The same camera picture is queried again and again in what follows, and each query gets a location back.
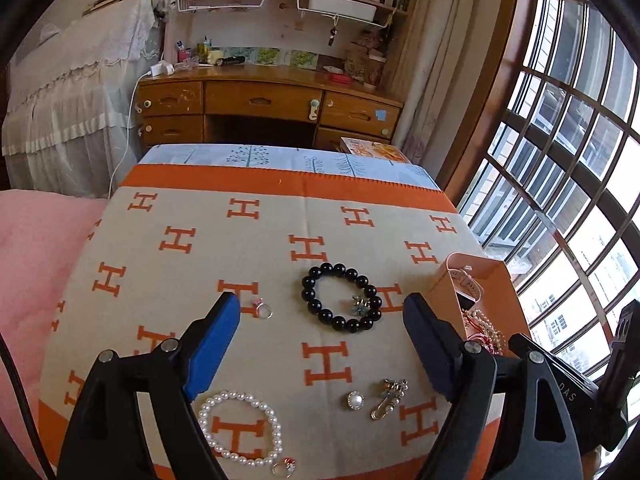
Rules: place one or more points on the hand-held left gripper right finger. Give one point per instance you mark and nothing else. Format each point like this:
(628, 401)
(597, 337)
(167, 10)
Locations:
(425, 340)

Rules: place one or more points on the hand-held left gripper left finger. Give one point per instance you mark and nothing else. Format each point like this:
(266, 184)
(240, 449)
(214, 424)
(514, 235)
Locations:
(215, 345)

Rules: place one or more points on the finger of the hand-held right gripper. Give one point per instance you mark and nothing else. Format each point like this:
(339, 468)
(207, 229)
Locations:
(525, 342)

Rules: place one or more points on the metal pin brooch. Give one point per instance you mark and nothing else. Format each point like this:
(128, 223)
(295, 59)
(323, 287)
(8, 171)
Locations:
(387, 395)

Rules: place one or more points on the pink jewelry box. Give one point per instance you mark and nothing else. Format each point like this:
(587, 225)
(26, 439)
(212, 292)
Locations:
(492, 275)

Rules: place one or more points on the silver flower charm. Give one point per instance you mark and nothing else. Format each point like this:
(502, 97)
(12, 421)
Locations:
(358, 304)

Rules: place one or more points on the round pearl button brooch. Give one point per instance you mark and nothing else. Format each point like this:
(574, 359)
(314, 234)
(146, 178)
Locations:
(355, 401)

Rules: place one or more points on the pearl strand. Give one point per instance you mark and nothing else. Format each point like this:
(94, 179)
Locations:
(482, 322)

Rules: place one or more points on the orange patterned blanket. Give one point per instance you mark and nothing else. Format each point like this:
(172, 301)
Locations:
(300, 220)

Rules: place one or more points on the grid window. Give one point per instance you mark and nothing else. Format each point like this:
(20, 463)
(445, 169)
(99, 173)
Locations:
(575, 160)

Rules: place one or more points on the blue leaf print bed sheet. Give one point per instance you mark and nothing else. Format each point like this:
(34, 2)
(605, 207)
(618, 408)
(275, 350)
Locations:
(210, 155)

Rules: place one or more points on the orange printed box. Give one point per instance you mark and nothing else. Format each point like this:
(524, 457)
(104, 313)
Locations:
(372, 151)

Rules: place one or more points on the pink blanket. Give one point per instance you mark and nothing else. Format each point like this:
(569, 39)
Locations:
(35, 260)

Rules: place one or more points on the blue sticker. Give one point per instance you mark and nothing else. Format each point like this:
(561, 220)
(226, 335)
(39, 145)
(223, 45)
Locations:
(381, 114)

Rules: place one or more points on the wide wooden desk drawer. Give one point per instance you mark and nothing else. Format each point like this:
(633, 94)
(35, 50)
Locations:
(262, 101)

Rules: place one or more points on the green drawer child lock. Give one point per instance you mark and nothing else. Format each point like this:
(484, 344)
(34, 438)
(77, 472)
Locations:
(313, 108)

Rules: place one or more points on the wooden desk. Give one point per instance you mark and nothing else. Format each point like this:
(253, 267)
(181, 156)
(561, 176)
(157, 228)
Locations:
(265, 77)

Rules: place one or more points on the small red box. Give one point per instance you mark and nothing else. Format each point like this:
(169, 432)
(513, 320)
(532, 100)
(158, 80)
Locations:
(340, 78)

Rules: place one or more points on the pale curtain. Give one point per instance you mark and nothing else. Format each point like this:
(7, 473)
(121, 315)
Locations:
(440, 60)

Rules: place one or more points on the wooden bookshelf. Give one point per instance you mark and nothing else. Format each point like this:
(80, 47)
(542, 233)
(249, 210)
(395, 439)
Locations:
(402, 60)

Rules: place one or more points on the white charger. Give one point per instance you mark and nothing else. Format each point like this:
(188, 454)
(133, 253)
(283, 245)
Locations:
(160, 67)

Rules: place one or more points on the black flashlight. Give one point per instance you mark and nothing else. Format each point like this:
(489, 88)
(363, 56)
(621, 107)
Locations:
(227, 60)

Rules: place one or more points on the brown floral ornament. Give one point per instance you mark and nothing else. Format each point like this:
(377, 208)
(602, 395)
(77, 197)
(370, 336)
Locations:
(362, 60)

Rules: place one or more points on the cluster of small desk bottles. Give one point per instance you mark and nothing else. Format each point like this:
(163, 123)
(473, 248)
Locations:
(202, 52)

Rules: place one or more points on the green leaf picture card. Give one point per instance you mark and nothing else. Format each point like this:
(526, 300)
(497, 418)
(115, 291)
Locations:
(303, 58)
(268, 55)

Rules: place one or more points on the white lace covered furniture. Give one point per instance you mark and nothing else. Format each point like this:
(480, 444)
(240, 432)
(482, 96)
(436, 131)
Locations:
(75, 85)

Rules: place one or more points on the hanging keys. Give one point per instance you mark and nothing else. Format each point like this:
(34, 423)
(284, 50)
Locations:
(331, 35)

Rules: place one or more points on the white plastic tray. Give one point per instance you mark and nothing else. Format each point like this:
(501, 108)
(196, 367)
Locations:
(340, 7)

